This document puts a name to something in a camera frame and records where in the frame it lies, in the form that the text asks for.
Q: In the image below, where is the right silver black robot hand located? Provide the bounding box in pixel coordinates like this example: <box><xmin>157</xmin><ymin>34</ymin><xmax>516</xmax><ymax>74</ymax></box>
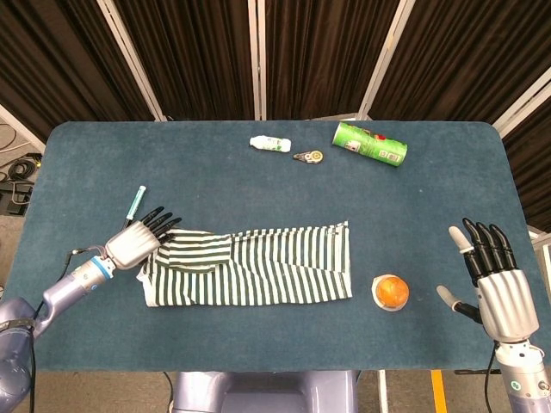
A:
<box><xmin>436</xmin><ymin>218</ymin><xmax>541</xmax><ymax>344</ymax></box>

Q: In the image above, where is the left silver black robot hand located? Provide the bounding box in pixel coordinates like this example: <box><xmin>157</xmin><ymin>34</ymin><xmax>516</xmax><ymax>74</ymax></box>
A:
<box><xmin>104</xmin><ymin>206</ymin><xmax>183</xmax><ymax>271</ymax></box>

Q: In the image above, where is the green white striped shirt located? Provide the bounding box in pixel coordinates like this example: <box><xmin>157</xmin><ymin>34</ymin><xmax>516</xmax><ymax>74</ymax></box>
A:
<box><xmin>136</xmin><ymin>220</ymin><xmax>355</xmax><ymax>308</ymax></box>

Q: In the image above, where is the green white marker pen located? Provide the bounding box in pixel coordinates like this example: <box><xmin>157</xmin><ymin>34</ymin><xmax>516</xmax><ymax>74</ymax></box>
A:
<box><xmin>121</xmin><ymin>185</ymin><xmax>147</xmax><ymax>229</ymax></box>

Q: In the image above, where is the yellow floor tape strip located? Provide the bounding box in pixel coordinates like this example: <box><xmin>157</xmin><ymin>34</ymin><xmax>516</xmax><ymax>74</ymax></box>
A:
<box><xmin>430</xmin><ymin>368</ymin><xmax>448</xmax><ymax>413</ymax></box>

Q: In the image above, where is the black floor device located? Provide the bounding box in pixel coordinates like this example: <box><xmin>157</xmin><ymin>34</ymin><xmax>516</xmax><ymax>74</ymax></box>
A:
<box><xmin>0</xmin><ymin>180</ymin><xmax>34</xmax><ymax>215</ymax></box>

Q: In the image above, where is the dark brown pleated curtain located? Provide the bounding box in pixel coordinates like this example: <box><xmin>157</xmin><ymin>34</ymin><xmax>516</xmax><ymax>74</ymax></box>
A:
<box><xmin>368</xmin><ymin>0</ymin><xmax>551</xmax><ymax>124</ymax></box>
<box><xmin>0</xmin><ymin>0</ymin><xmax>156</xmax><ymax>143</ymax></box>
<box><xmin>112</xmin><ymin>0</ymin><xmax>262</xmax><ymax>121</ymax></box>
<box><xmin>501</xmin><ymin>96</ymin><xmax>551</xmax><ymax>233</ymax></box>
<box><xmin>263</xmin><ymin>0</ymin><xmax>404</xmax><ymax>120</ymax></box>

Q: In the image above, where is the white table leg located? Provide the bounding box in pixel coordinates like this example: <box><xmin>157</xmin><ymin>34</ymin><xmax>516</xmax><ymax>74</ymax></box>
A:
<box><xmin>377</xmin><ymin>369</ymin><xmax>390</xmax><ymax>413</ymax></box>

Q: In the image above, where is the small white bottle green label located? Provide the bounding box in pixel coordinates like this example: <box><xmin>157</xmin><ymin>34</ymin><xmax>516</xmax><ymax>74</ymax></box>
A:
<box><xmin>249</xmin><ymin>134</ymin><xmax>292</xmax><ymax>153</ymax></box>

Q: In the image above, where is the lavender robot torso base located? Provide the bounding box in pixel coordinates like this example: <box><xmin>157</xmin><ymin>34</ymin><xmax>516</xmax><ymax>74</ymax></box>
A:
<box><xmin>170</xmin><ymin>370</ymin><xmax>361</xmax><ymax>413</ymax></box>

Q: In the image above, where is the correction tape dispenser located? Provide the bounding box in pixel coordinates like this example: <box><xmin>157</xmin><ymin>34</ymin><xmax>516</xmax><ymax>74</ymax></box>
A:
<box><xmin>293</xmin><ymin>149</ymin><xmax>325</xmax><ymax>166</ymax></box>

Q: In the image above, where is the green chips can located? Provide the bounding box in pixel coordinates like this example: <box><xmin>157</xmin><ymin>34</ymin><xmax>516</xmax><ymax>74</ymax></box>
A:
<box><xmin>331</xmin><ymin>121</ymin><xmax>408</xmax><ymax>168</ymax></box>

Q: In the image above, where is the white metal frame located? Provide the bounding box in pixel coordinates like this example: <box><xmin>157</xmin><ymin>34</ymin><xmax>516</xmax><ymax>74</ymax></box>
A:
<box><xmin>529</xmin><ymin>230</ymin><xmax>551</xmax><ymax>276</ymax></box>

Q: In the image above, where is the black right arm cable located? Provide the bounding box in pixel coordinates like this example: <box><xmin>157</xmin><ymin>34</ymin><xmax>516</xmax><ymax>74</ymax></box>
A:
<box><xmin>483</xmin><ymin>343</ymin><xmax>499</xmax><ymax>413</ymax></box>

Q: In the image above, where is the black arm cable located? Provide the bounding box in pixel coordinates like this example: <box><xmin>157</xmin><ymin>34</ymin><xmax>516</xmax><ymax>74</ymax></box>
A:
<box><xmin>483</xmin><ymin>343</ymin><xmax>499</xmax><ymax>413</ymax></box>
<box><xmin>26</xmin><ymin>245</ymin><xmax>108</xmax><ymax>413</ymax></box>

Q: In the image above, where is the black floor cable coil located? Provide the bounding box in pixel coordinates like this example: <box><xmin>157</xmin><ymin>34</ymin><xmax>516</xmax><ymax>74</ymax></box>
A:
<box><xmin>6</xmin><ymin>152</ymin><xmax>44</xmax><ymax>182</ymax></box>

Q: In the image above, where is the black cable beside torso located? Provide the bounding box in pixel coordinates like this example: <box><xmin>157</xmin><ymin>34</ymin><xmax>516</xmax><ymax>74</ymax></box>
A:
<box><xmin>161</xmin><ymin>371</ymin><xmax>174</xmax><ymax>413</ymax></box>

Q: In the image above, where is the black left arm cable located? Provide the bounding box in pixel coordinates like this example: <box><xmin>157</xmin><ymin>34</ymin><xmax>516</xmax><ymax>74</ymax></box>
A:
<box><xmin>26</xmin><ymin>245</ymin><xmax>108</xmax><ymax>413</ymax></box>

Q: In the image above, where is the white partition post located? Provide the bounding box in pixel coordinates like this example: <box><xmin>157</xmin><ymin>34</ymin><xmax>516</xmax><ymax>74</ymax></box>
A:
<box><xmin>96</xmin><ymin>0</ymin><xmax>168</xmax><ymax>122</ymax></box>
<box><xmin>0</xmin><ymin>102</ymin><xmax>47</xmax><ymax>155</ymax></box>
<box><xmin>247</xmin><ymin>0</ymin><xmax>268</xmax><ymax>121</ymax></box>
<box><xmin>358</xmin><ymin>0</ymin><xmax>418</xmax><ymax>121</ymax></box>
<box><xmin>492</xmin><ymin>77</ymin><xmax>551</xmax><ymax>139</ymax></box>

